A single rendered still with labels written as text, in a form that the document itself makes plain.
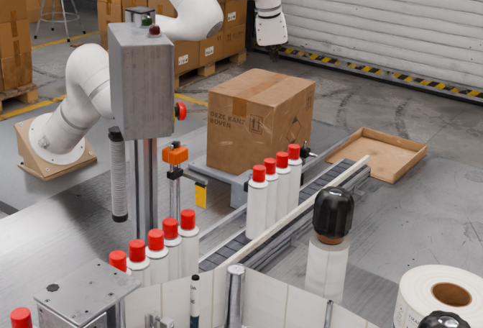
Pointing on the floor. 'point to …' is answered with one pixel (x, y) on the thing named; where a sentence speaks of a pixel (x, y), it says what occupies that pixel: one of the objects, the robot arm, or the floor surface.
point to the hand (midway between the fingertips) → (274, 55)
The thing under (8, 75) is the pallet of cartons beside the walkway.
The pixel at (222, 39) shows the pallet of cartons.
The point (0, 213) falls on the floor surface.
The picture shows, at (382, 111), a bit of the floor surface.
